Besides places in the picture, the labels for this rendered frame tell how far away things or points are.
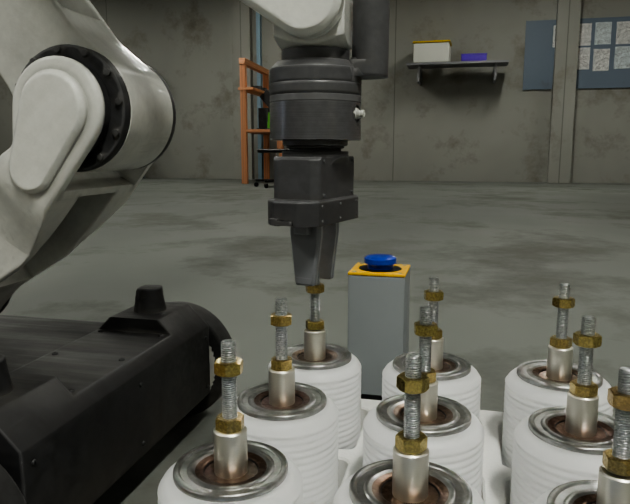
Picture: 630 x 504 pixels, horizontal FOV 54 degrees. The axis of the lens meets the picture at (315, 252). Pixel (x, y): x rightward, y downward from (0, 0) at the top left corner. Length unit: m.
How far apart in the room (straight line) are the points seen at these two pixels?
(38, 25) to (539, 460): 0.68
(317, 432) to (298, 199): 0.21
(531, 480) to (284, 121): 0.36
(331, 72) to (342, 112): 0.04
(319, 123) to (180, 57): 10.30
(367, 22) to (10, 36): 0.43
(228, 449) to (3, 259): 0.51
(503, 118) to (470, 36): 1.29
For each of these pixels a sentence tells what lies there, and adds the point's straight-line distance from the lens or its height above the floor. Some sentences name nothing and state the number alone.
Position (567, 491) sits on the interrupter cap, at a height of 0.25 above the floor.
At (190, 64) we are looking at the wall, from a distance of 10.77.
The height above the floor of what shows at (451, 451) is 0.24.
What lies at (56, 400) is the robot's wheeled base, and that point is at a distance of 0.75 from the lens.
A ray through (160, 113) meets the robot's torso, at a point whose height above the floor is 0.51.
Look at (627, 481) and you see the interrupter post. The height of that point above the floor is 0.28.
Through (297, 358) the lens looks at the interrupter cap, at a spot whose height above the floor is 0.25.
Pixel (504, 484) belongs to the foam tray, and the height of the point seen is 0.18.
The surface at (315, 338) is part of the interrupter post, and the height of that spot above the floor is 0.27.
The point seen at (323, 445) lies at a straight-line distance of 0.52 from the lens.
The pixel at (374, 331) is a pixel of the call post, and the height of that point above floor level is 0.24.
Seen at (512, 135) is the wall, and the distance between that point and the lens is 9.75.
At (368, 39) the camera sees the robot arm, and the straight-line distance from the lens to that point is 0.60.
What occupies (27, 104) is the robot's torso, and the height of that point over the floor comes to 0.51.
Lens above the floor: 0.46
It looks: 9 degrees down
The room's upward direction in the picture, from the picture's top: straight up
